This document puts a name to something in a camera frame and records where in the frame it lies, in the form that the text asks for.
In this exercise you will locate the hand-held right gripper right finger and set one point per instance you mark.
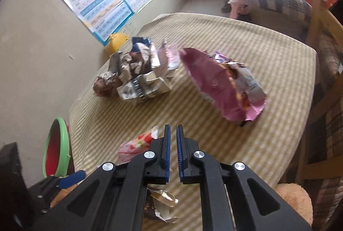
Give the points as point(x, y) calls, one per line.
point(180, 156)

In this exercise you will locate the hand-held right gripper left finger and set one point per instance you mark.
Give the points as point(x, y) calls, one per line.
point(167, 150)

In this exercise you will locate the red bucket green rim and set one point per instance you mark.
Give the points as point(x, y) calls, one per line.
point(53, 153)

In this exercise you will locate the grey patterned snack bag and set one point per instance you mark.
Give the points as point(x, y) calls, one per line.
point(146, 87)

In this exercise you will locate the white orange paper packet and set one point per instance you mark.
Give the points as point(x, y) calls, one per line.
point(166, 59)

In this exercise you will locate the strawberry print wrapper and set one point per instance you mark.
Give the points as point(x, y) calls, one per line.
point(136, 145)

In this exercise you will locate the gold crumpled wrapper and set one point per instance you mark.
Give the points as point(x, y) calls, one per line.
point(163, 201)

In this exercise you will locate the pink snack bag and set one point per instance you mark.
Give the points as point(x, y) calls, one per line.
point(214, 81)

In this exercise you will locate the brown silver crumpled wrapper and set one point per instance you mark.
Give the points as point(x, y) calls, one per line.
point(105, 85)

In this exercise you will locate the brown white crumpled wrapper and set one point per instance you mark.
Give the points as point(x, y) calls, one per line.
point(136, 61)

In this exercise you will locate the blue crumpled wrapper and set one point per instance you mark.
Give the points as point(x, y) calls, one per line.
point(140, 40)

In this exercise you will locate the yellow duck toy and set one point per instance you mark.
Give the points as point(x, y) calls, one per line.
point(116, 43)

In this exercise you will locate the checked beige tablecloth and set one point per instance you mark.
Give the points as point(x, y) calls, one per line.
point(241, 40)

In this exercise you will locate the plaid chair cushion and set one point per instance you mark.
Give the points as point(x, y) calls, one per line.
point(332, 140)

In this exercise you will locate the pair of shoes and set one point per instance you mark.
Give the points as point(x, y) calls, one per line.
point(226, 7)

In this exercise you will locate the wooden chair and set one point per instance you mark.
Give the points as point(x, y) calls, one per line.
point(317, 22)

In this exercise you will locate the blue banded wall poster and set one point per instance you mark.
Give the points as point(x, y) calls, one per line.
point(91, 3)

